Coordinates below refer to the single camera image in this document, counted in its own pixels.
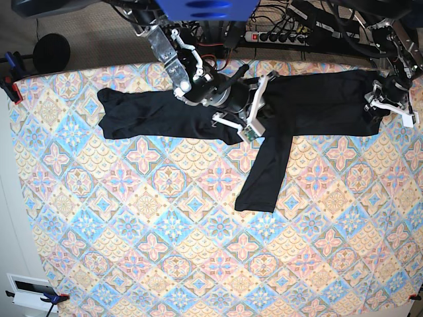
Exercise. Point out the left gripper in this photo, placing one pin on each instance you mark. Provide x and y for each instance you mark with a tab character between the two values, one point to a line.
390	95

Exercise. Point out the blue clamp top left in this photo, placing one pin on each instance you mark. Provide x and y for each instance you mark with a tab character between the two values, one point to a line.
16	60

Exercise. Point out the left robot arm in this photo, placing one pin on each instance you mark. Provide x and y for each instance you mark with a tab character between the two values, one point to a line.
395	44

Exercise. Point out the blue clamp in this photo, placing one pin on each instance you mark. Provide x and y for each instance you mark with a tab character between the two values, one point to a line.
49	298
16	60

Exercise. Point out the white power strip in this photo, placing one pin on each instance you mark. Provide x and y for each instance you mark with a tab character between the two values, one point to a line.
275	38

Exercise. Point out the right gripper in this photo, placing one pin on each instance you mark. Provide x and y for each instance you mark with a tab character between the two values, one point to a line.
238	102

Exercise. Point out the orange clamp bottom right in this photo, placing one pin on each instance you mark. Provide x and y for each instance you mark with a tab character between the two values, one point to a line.
415	297

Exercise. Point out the black t-shirt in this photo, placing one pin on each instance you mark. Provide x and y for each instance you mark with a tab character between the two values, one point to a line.
316	104

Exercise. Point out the blue clamp bottom left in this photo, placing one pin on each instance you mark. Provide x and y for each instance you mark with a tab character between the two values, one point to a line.
49	298

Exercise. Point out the white floor outlet box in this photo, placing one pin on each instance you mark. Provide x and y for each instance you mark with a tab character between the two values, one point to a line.
20	283

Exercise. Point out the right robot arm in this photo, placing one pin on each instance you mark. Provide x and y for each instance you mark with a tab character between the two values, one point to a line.
168	27

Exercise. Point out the patterned tablecloth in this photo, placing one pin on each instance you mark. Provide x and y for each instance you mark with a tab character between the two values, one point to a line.
147	226

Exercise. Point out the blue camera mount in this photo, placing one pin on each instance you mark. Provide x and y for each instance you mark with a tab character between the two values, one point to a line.
191	10

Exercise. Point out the black round stool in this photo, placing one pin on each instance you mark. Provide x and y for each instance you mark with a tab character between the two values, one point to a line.
51	54

